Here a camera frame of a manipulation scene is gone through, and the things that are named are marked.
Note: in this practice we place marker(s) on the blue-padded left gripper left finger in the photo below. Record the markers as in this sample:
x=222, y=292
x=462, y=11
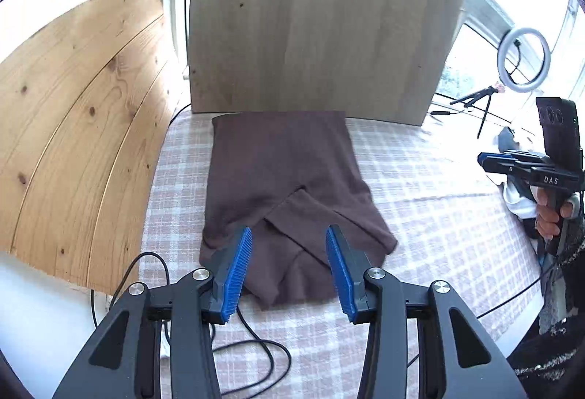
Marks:
x=228, y=268

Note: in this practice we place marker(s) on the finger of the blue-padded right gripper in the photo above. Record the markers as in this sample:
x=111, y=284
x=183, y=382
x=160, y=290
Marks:
x=505, y=163

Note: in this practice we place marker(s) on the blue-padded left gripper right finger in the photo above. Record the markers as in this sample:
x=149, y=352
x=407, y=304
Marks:
x=348, y=266

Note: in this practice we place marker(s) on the brown long-sleeve sweater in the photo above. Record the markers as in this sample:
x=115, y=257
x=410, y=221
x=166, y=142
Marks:
x=289, y=176

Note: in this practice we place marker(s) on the pile of mixed clothes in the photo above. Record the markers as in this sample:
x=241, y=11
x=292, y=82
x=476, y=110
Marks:
x=517, y=193

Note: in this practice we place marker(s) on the person's right hand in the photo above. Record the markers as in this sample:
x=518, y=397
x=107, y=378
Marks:
x=547, y=219

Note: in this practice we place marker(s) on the pink white plaid cloth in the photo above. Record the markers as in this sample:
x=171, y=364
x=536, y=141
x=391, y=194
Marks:
x=448, y=217

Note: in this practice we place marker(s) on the pine wood panel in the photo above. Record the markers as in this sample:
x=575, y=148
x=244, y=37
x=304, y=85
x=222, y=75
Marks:
x=85, y=105

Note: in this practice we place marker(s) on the grey-brown wooden board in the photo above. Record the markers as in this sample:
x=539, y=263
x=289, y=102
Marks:
x=372, y=59

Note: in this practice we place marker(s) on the white ring light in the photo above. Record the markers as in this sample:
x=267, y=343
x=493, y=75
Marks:
x=517, y=38

